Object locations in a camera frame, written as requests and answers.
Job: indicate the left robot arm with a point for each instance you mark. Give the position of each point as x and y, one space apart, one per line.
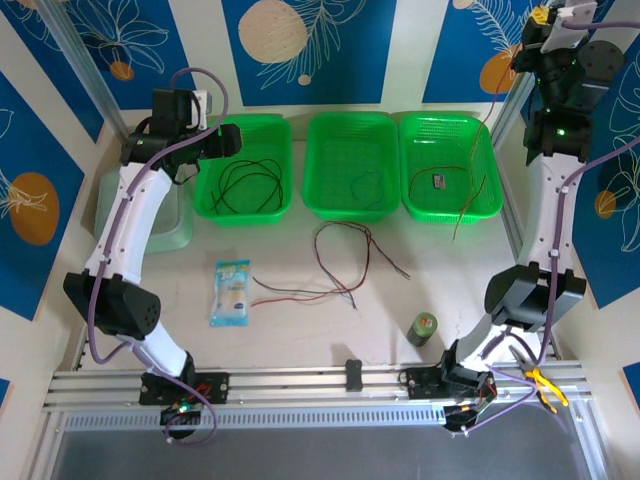
125 225

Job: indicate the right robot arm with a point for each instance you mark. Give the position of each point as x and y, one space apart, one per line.
547 225

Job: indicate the green plastic mesh basket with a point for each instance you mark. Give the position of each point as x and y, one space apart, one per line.
425 150
250 140
335 165

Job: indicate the blue poster orange circle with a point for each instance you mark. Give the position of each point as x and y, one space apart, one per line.
30 150
450 50

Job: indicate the blue poster beige circle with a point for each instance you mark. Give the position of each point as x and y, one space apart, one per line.
350 50

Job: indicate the light blue wipes packet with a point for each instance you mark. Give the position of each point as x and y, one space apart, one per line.
230 295

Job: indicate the small printed card packet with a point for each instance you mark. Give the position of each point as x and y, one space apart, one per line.
439 181

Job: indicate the green cylindrical can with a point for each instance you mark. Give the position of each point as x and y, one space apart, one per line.
420 330

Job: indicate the small circuit board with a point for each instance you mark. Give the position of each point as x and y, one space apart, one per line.
180 410
460 417

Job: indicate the aluminium frame post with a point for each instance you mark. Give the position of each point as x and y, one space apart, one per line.
82 70
510 110

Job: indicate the aluminium rail frame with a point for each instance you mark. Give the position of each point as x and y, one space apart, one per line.
290 385

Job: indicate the black rail clamp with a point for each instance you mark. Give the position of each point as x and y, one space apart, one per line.
353 375

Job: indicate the plain blue wall poster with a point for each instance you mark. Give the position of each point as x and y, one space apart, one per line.
4 395

